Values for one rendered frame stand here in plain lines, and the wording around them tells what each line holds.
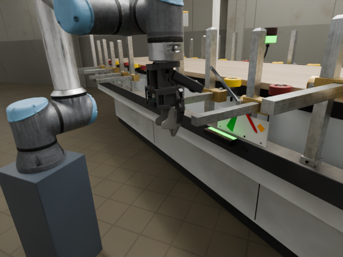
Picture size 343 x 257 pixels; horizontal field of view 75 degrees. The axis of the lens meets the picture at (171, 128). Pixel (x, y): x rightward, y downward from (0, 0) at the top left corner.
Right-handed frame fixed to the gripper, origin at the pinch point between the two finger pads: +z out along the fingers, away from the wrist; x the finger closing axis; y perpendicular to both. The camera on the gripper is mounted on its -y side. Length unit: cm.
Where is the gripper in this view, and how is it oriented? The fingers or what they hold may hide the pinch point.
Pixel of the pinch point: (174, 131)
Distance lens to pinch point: 65.7
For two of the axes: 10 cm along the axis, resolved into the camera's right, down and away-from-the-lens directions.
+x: 5.1, 2.9, -8.1
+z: 0.3, 9.3, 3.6
